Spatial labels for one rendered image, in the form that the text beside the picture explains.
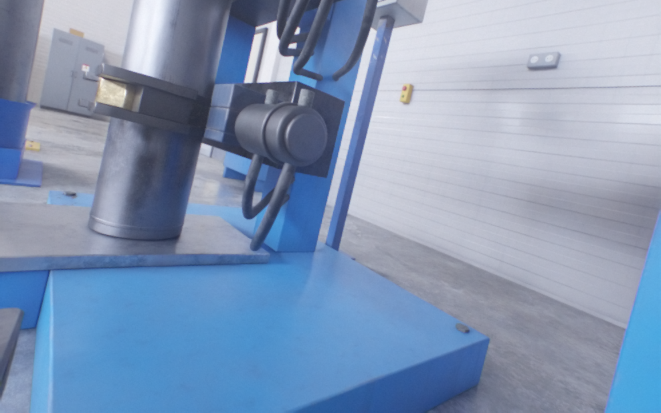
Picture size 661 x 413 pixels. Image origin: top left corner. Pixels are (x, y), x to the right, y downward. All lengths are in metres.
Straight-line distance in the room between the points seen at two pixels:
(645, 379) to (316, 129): 0.54
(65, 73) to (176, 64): 10.19
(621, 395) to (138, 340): 0.65
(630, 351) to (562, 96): 1.97
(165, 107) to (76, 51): 10.36
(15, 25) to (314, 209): 1.63
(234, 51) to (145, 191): 0.67
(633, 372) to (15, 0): 2.36
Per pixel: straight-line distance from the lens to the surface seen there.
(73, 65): 11.13
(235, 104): 0.72
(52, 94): 11.10
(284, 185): 0.60
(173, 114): 0.81
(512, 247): 2.36
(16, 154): 2.23
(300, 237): 1.18
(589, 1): 2.64
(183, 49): 0.96
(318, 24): 0.68
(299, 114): 0.58
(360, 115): 1.66
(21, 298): 0.92
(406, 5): 1.71
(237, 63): 1.41
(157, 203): 0.97
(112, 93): 0.89
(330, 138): 0.84
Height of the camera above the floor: 0.45
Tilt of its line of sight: 3 degrees down
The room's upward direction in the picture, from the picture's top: 14 degrees clockwise
